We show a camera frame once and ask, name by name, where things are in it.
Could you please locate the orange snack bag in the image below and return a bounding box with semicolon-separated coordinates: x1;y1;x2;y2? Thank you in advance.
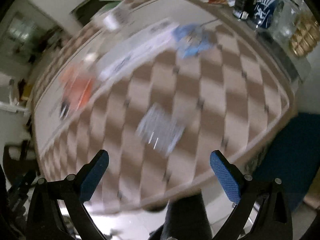
60;60;96;120

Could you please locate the blue plastic bag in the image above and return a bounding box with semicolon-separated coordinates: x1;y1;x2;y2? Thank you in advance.
172;23;217;59

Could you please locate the blue office chair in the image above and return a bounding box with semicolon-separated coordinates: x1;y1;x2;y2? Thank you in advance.
253;113;319;211

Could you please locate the silver striped wrapper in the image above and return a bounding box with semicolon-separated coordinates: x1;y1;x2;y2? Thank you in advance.
136;103;185;157

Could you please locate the gold chocolates tray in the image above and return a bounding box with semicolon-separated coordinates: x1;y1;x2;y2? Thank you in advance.
289;14;319;58

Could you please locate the long white box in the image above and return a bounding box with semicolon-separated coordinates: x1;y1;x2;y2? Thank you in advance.
95;18;178;82

